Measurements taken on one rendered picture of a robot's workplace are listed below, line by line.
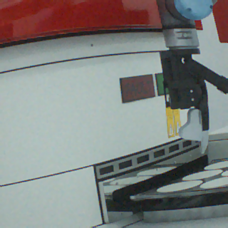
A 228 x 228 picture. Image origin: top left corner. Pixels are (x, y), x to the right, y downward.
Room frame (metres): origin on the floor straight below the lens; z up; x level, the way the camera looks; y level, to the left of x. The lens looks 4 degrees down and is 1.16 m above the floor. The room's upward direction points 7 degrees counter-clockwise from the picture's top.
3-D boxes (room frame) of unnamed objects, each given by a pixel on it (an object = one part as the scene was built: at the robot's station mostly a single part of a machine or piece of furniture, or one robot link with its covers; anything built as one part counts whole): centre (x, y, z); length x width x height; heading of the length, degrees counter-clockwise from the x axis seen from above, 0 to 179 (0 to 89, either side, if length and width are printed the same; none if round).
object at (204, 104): (1.47, -0.17, 1.05); 0.05 x 0.02 x 0.09; 5
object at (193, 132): (1.48, -0.15, 1.01); 0.06 x 0.03 x 0.09; 95
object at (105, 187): (1.62, -0.09, 0.89); 0.44 x 0.02 x 0.10; 145
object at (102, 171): (1.63, -0.08, 0.96); 0.44 x 0.01 x 0.02; 145
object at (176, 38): (1.49, -0.15, 1.19); 0.08 x 0.08 x 0.05
